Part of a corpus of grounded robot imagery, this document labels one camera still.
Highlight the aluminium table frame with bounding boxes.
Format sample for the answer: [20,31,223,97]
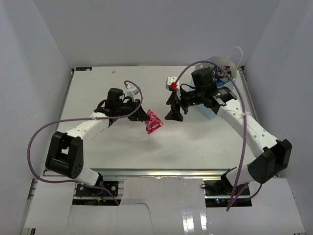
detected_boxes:
[59,66,253,178]

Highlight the white front cover board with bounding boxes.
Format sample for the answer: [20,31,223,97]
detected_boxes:
[24,178,305,235]

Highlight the light blue paper bag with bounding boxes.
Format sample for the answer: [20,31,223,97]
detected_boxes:
[195,46,243,120]

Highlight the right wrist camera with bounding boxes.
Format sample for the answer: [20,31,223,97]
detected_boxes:
[165,76,179,91]

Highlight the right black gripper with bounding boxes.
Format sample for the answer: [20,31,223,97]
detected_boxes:
[165,86,205,121]

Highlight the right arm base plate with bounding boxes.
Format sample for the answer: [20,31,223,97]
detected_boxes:
[200,180,250,196]

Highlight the blue chips bag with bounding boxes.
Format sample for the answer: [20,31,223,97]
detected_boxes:
[213,77,229,88]

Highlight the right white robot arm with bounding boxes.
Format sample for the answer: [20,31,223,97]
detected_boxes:
[165,68,292,195]

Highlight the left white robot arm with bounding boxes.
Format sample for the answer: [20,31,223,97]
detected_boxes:
[45,86,150,195]

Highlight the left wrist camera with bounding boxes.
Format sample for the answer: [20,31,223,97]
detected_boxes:
[126,84,139,101]

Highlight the purple M&M's packet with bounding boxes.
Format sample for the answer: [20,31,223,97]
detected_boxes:
[213,66,231,78]

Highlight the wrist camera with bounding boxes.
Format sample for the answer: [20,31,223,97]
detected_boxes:
[165,76,179,91]
[126,84,139,101]

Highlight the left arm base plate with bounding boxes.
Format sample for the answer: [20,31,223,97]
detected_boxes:
[75,181,119,197]

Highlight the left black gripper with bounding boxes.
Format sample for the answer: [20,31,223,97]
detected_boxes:
[115,99,150,121]

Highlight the pink candy packet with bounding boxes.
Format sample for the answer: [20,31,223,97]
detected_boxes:
[144,110,163,135]

